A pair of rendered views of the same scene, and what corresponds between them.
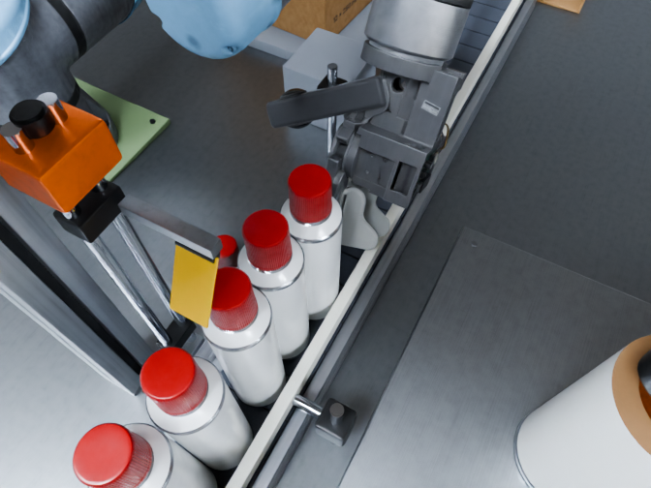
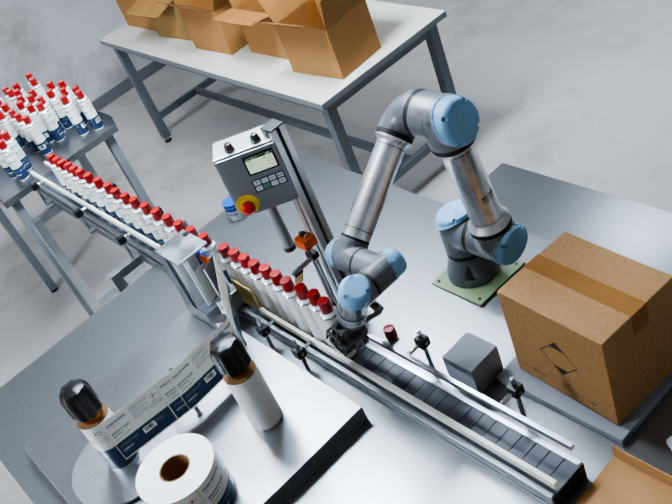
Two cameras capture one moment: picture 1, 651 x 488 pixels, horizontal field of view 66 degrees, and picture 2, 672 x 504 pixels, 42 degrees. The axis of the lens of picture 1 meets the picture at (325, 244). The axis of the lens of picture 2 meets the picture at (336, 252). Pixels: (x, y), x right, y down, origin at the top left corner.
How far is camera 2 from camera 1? 219 cm
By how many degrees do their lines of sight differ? 75
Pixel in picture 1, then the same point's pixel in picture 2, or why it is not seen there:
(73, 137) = (300, 240)
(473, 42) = (489, 435)
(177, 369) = (284, 281)
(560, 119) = (434, 490)
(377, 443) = (293, 368)
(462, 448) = (281, 391)
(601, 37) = not seen: outside the picture
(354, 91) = not seen: hidden behind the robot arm
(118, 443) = (275, 274)
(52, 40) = (454, 240)
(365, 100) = not seen: hidden behind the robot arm
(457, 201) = (392, 424)
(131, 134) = (473, 292)
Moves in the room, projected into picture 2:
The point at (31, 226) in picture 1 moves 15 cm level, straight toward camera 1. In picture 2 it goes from (321, 248) to (274, 276)
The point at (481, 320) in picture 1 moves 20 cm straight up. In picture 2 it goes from (319, 404) to (292, 353)
